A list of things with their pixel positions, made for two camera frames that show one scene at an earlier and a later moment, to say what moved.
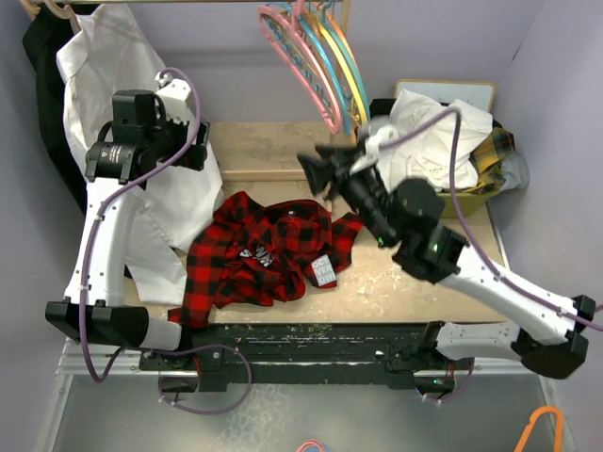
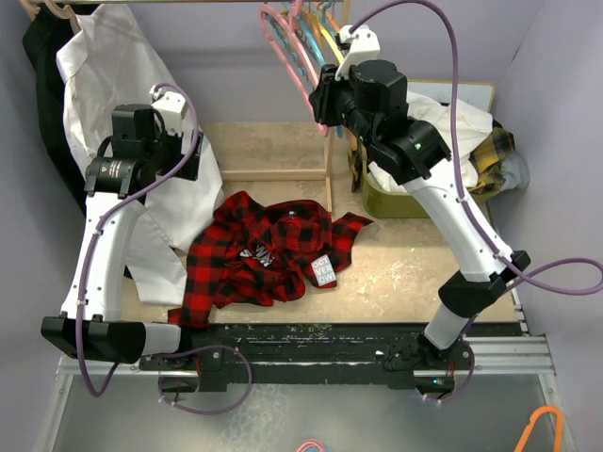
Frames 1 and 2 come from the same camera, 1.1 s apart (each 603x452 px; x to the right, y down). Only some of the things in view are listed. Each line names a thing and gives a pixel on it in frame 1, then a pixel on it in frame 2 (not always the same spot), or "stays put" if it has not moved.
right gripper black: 340,160 to 321,98
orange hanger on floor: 532,419 stays put
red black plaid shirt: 261,252 stays put
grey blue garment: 515,171 stays put
